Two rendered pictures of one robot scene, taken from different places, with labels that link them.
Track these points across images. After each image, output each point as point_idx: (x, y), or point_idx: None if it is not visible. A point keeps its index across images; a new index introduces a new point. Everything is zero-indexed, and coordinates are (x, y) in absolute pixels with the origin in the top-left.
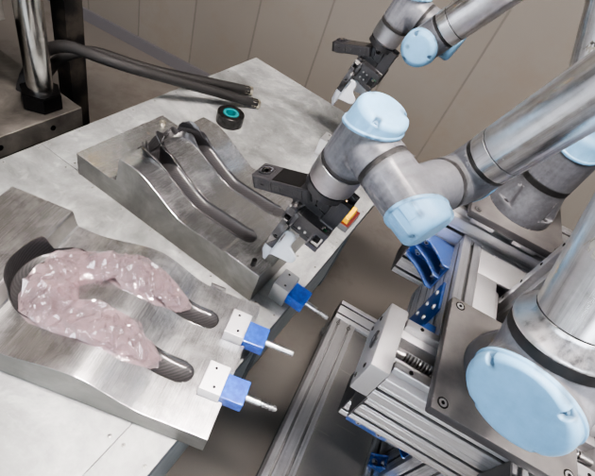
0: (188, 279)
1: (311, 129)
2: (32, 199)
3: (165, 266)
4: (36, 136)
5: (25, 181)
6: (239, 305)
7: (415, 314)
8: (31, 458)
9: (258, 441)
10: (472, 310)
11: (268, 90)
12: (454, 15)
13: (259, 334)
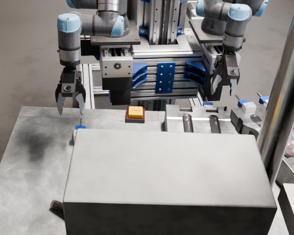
0: (251, 126)
1: (59, 156)
2: None
3: (260, 127)
4: None
5: (277, 226)
6: (238, 113)
7: (157, 86)
8: None
9: None
10: (199, 36)
11: (30, 201)
12: (118, 0)
13: (243, 101)
